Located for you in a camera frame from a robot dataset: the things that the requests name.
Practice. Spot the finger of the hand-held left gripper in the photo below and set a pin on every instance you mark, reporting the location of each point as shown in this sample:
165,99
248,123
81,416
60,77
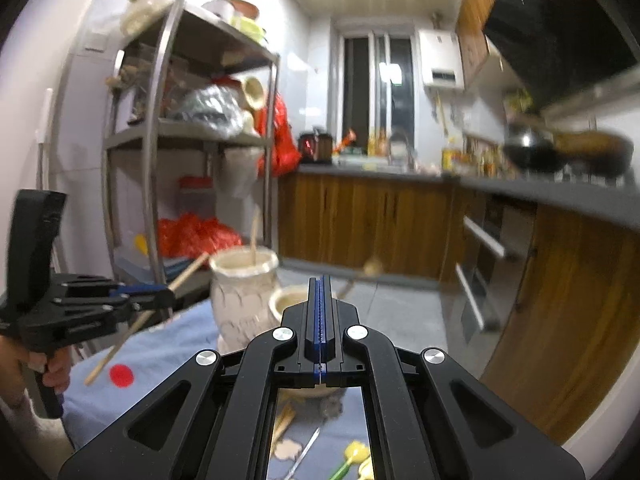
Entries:
140,289
157,305

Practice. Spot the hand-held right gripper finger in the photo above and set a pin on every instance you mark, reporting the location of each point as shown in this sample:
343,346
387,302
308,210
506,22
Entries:
326,330
317,330

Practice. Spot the wooden utensil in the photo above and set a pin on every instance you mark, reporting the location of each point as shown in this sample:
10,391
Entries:
255,240
289,417
120,345
281,427

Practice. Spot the wooden spoon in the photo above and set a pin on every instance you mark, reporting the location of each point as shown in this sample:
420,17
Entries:
372,266

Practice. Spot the tall white ceramic utensil holder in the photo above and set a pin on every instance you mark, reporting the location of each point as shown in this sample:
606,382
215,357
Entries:
240,305

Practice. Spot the person's left forearm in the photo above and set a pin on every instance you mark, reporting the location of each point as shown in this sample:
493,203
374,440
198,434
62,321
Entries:
35,435

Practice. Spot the person's left hand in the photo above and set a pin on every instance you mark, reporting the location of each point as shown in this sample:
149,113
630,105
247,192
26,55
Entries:
57,375

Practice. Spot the blue cloth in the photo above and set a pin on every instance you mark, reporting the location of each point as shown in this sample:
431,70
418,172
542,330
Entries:
165,350

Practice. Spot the crumpled red plastic bag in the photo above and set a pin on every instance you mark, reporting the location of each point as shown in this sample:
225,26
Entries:
197,235

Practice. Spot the red round sticker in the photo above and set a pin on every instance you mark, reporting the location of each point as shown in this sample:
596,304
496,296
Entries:
122,376

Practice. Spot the white container with red lid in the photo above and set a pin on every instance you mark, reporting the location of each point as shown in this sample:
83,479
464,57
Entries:
197,197

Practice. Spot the wooden kitchen counter cabinets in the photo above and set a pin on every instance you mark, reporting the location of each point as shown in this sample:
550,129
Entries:
370,220

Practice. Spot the white plastic bag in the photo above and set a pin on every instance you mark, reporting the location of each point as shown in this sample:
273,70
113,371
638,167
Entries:
237,172

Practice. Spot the metal shelf rack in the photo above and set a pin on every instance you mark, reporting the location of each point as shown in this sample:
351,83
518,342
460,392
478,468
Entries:
160,125

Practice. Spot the dark red rice cooker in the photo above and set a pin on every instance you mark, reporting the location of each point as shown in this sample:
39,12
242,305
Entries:
315,147

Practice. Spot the built-in oven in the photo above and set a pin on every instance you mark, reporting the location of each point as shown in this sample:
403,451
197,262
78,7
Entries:
495,260

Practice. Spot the hanging red plastic bag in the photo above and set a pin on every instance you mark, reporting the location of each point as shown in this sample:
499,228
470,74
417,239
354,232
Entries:
280,145

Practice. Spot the clear plastic bag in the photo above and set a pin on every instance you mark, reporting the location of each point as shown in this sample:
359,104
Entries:
210,110

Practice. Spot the metal sink faucet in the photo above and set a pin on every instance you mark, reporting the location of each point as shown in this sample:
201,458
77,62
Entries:
402,150

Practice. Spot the yellow cooking oil bottle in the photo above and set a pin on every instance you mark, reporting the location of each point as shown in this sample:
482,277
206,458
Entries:
451,157

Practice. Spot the cream ceramic pitcher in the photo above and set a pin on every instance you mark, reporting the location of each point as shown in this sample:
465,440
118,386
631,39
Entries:
254,92

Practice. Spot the kitchen window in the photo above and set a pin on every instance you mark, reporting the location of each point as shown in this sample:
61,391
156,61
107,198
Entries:
377,85

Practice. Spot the black wok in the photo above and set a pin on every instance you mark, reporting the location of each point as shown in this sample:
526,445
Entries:
530,152

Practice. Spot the stack of light green bowls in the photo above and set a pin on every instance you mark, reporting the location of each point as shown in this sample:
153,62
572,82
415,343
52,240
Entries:
250,30

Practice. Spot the white water heater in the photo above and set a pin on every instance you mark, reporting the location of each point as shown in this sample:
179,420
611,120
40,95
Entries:
441,57

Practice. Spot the brown wok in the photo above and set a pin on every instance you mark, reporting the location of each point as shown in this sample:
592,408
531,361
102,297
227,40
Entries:
595,150

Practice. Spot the black range hood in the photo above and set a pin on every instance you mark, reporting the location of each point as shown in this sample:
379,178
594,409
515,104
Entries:
560,25

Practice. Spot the wooden wall cabinets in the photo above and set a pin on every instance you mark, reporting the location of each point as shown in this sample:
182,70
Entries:
475,25

